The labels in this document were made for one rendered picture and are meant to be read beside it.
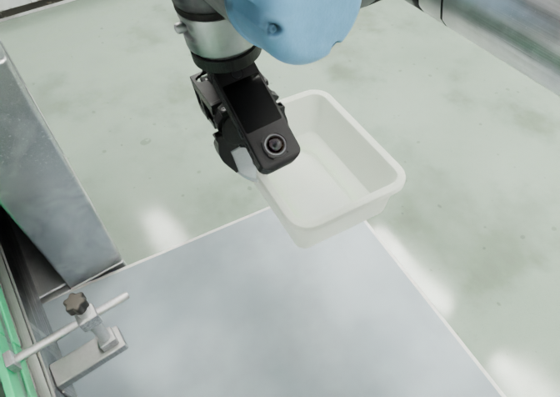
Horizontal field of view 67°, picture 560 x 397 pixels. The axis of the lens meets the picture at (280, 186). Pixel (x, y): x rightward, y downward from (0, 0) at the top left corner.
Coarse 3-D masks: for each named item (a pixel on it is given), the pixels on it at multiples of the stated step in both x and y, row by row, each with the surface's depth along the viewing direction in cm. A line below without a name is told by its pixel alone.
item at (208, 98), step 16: (256, 48) 41; (208, 64) 40; (224, 64) 40; (240, 64) 40; (192, 80) 48; (208, 80) 48; (208, 96) 46; (208, 112) 51; (224, 112) 45; (224, 128) 46
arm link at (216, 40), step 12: (180, 24) 38; (192, 24) 37; (204, 24) 36; (216, 24) 36; (228, 24) 37; (192, 36) 38; (204, 36) 37; (216, 36) 37; (228, 36) 37; (240, 36) 38; (192, 48) 39; (204, 48) 39; (216, 48) 38; (228, 48) 38; (240, 48) 39
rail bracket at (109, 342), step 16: (64, 304) 56; (80, 304) 56; (112, 304) 61; (80, 320) 59; (96, 320) 60; (48, 336) 58; (96, 336) 66; (112, 336) 66; (32, 352) 57; (80, 352) 67; (96, 352) 67; (112, 352) 67; (16, 368) 56; (64, 368) 65; (80, 368) 65; (96, 368) 67; (64, 384) 64
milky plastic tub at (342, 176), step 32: (320, 96) 65; (320, 128) 69; (352, 128) 61; (320, 160) 66; (352, 160) 63; (384, 160) 57; (288, 192) 62; (320, 192) 62; (352, 192) 62; (384, 192) 53; (288, 224) 55; (320, 224) 50; (352, 224) 58
